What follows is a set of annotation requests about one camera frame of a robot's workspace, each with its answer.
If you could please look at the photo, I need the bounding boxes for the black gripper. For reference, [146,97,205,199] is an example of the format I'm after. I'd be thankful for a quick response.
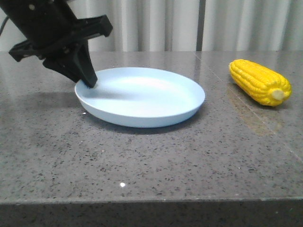
[0,0,113,88]

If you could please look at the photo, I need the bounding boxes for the light blue round plate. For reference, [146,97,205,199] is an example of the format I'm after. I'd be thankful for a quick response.
[74,67,205,128]

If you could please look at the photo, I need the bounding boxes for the yellow corn cob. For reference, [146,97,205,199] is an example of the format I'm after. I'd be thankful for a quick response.
[229,59,292,106]

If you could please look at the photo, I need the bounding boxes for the white pleated curtain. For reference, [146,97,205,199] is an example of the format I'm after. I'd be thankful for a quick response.
[0,0,303,52]

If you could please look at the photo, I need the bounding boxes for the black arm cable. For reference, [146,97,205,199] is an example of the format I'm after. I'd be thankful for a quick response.
[0,16,10,36]

